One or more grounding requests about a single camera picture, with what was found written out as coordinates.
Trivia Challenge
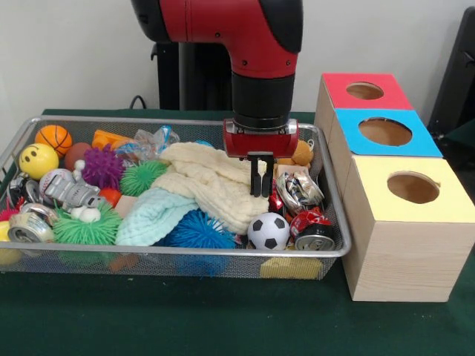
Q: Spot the wooden box with three holes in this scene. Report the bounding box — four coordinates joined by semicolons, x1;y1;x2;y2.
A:
314;72;475;303

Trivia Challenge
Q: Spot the blue spiky ball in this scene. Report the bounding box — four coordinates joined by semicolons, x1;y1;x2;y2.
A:
155;209;238;248

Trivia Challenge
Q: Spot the orange toy basketball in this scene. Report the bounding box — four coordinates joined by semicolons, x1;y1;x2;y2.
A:
35;125;74;159

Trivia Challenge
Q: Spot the crushed silver soda can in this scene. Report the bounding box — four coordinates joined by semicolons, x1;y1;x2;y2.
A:
276;171;326;208

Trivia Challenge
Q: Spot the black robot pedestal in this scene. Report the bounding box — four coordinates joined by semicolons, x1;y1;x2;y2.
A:
150;41;235;111

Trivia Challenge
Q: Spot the brown teddy bear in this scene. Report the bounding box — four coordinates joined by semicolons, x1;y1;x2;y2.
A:
277;139;315;168

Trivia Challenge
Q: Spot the black and white soccer ball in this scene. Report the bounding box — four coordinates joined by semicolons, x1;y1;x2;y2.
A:
247;212;292;251

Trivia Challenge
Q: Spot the mint knitted cloth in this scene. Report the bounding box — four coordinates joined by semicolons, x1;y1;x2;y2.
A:
115;187;200;248

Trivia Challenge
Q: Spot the crushed red soda can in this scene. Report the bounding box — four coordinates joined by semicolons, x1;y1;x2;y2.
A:
290;207;338;252

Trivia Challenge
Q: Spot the metal mesh bin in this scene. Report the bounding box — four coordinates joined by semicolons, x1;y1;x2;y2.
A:
0;115;353;280

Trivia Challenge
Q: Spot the black cable loop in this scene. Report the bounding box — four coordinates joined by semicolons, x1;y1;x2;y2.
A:
128;94;150;110

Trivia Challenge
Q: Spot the dark green table cloth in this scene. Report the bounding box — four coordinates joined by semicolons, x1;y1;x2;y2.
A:
432;120;475;179
0;108;475;356

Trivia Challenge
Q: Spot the black upright panel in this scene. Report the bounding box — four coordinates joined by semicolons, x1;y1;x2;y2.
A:
426;6;475;131

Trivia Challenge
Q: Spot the green fuzzy ball with eyes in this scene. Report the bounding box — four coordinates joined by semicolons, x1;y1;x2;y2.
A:
51;202;123;245

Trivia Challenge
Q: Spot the yellow smiley ball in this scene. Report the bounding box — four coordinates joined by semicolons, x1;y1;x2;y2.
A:
19;143;60;181

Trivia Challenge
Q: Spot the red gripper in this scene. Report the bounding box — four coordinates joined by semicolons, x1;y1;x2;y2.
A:
222;118;300;198

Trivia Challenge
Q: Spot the cream knitted cloth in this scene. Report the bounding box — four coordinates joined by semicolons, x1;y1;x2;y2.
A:
151;142;270;234

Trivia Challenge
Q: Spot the purple spiky ball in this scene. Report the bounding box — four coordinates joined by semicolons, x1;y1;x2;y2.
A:
80;144;125;190

